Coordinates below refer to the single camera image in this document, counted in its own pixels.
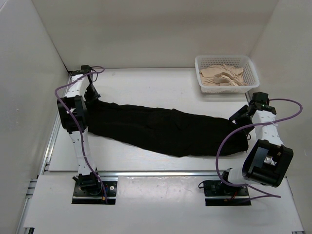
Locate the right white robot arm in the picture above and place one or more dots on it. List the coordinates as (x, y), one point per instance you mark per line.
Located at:
(269, 159)

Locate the aluminium left rail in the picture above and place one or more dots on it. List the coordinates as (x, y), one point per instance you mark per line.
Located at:
(50, 145)

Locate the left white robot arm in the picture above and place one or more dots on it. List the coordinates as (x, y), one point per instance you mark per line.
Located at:
(71, 102)

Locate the beige trousers in basket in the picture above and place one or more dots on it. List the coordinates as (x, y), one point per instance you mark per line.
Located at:
(222, 75)

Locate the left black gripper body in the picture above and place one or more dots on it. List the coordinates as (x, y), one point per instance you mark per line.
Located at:
(91, 94)

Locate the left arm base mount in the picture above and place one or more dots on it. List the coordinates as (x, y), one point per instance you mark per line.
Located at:
(89, 190)

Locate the white plastic basket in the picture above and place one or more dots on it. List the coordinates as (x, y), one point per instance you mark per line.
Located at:
(249, 74)

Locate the aluminium front rail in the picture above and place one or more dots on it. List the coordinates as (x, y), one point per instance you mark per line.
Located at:
(158, 173)

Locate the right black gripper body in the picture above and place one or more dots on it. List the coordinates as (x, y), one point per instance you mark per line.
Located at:
(245, 121)

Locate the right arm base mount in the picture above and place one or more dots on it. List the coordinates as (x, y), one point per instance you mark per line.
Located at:
(218, 194)

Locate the black trousers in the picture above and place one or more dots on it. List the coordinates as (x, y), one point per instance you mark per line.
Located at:
(164, 131)

